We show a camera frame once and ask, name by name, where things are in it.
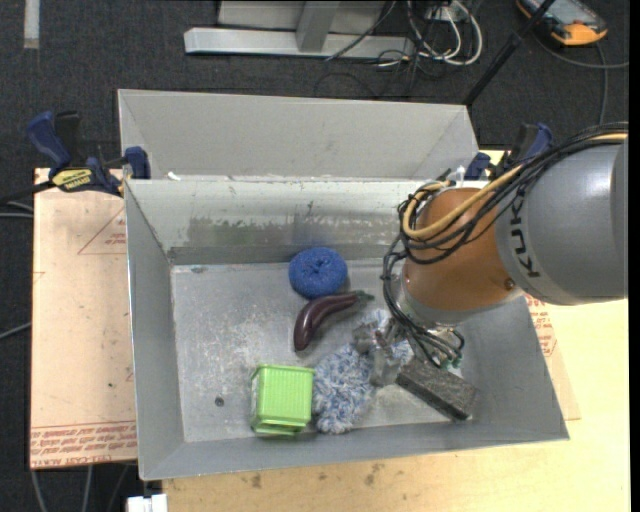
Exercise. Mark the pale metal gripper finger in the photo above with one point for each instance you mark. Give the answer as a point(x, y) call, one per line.
point(366, 334)
point(384, 369)

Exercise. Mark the blue and white fluffy cloth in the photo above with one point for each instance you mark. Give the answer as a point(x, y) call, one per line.
point(342, 387)

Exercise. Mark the purple toy eggplant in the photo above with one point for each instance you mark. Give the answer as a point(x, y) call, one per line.
point(315, 317)

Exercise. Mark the dark green flat block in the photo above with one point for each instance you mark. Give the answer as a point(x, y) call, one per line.
point(440, 392)

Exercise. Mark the blue round sponge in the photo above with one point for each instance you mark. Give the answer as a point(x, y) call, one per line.
point(317, 272)

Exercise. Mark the grey metal bin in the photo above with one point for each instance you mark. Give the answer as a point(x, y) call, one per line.
point(225, 320)

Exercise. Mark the brown cardboard board red print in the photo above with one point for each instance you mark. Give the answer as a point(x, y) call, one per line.
point(75, 325)

